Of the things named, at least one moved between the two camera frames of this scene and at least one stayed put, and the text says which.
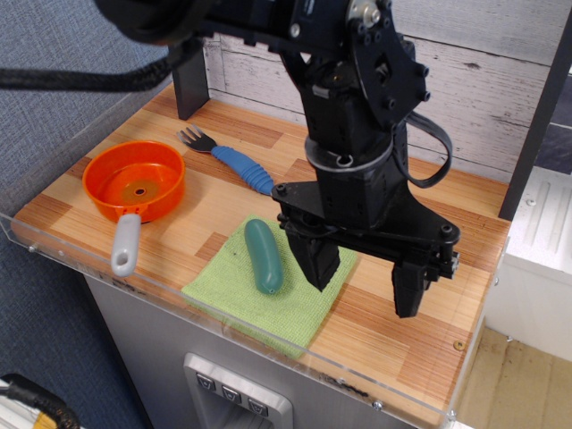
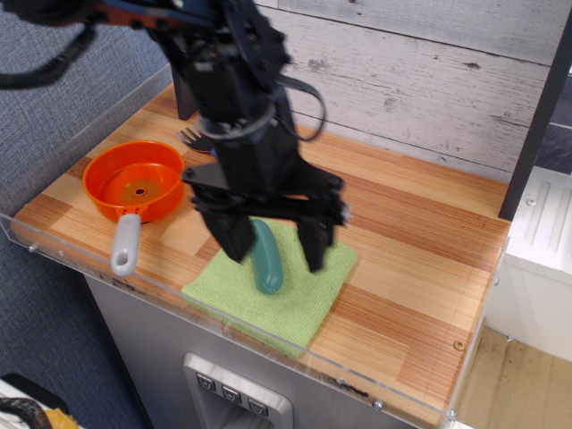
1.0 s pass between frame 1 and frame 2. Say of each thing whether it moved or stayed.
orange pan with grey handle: stayed
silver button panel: stayed
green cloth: stayed
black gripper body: moved
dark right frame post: stayed
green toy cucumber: stayed
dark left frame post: stayed
